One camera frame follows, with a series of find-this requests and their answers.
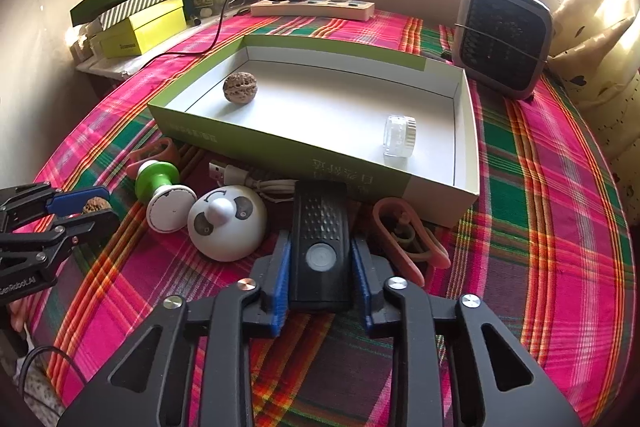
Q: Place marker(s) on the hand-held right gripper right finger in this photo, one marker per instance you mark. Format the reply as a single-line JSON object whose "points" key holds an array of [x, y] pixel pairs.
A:
{"points": [[362, 277]]}

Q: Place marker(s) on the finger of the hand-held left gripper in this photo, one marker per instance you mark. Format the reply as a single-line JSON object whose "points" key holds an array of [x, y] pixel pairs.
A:
{"points": [[95, 223], [70, 202]]}

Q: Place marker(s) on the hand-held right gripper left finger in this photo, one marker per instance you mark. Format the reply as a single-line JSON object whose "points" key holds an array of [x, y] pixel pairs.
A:
{"points": [[280, 282]]}

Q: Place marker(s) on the brown walnut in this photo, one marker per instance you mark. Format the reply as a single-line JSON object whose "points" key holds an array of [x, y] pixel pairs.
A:
{"points": [[94, 207], [239, 88]]}

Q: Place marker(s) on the pink clip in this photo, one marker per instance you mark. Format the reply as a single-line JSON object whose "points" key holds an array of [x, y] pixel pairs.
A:
{"points": [[397, 254], [170, 149]]}

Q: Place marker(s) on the black flashlight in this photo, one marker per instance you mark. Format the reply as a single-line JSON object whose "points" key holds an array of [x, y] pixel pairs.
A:
{"points": [[320, 227]]}

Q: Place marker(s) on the white panda dome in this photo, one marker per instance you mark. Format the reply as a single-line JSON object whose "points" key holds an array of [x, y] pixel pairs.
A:
{"points": [[227, 237]]}

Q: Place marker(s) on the green cardboard box tray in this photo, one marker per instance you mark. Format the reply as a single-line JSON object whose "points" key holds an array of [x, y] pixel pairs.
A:
{"points": [[325, 107]]}

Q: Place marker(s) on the clear plastic cap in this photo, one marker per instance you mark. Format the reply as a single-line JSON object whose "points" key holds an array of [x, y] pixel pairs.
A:
{"points": [[400, 137]]}

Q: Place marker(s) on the yellow-green box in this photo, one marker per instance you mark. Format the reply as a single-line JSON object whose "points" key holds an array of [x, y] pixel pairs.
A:
{"points": [[145, 34]]}

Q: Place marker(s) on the striped box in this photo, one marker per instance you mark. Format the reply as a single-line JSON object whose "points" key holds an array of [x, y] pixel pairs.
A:
{"points": [[145, 7]]}

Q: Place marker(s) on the beige power strip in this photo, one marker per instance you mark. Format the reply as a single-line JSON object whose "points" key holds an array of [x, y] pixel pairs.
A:
{"points": [[310, 9]]}

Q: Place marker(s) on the grey desk fan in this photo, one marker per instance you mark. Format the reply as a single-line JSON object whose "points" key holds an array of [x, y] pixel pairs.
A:
{"points": [[500, 39]]}

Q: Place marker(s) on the cream curtain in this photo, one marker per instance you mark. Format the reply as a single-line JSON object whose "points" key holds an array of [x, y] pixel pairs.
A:
{"points": [[605, 72]]}

